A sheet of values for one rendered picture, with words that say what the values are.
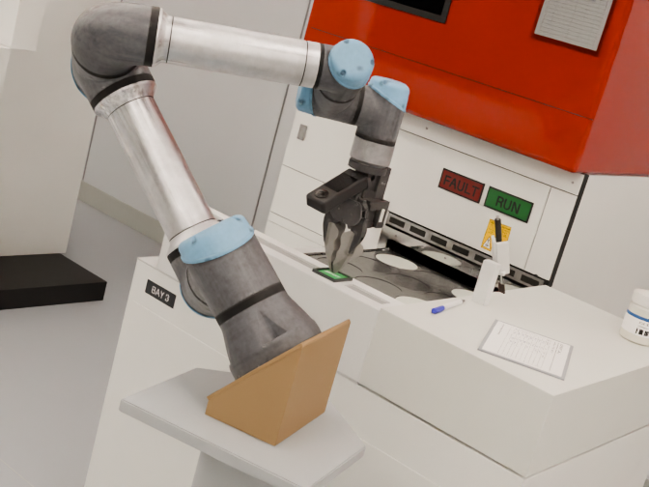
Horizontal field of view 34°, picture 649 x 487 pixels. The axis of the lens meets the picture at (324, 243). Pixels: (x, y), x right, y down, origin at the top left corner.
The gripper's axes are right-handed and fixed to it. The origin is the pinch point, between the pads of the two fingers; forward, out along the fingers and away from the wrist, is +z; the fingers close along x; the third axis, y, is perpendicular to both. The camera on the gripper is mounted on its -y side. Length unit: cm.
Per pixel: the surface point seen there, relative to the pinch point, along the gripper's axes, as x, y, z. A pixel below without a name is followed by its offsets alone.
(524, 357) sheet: -39.0, 5.8, 1.3
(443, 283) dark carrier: 3.5, 48.1, 8.1
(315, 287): -0.4, -4.0, 3.8
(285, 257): 9.9, -1.6, 2.1
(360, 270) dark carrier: 14.2, 30.5, 8.1
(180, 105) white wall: 259, 207, 30
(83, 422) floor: 111, 53, 98
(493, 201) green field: 3, 58, -11
